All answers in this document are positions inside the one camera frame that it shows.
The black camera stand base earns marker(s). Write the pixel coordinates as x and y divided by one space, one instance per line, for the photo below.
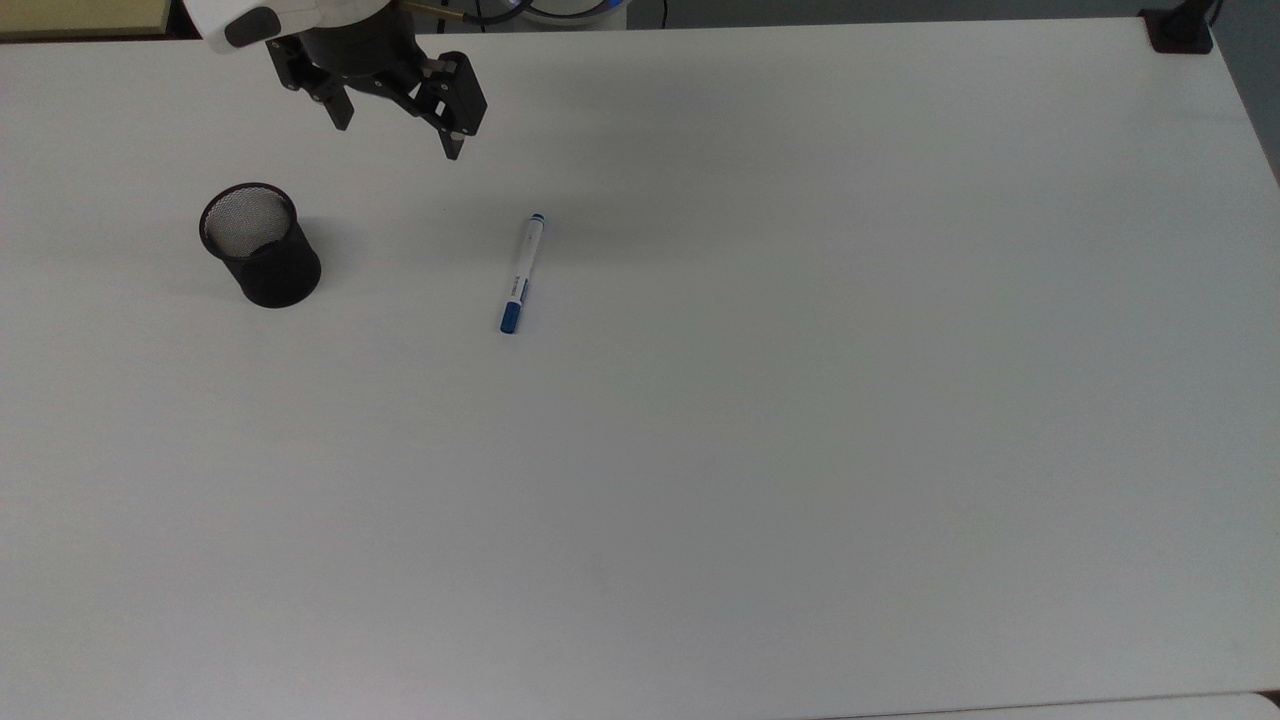
1178 28

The blue and white marker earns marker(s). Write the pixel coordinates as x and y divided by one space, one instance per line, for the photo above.
520 275

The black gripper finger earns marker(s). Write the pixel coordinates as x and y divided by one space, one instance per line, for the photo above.
460 100
310 75

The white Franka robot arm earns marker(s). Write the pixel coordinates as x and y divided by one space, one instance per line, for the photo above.
215 20

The black mesh pen cup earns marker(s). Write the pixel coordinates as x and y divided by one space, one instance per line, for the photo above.
262 245

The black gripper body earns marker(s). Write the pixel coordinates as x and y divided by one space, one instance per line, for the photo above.
350 48

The beige board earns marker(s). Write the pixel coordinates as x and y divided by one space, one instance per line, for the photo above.
80 15

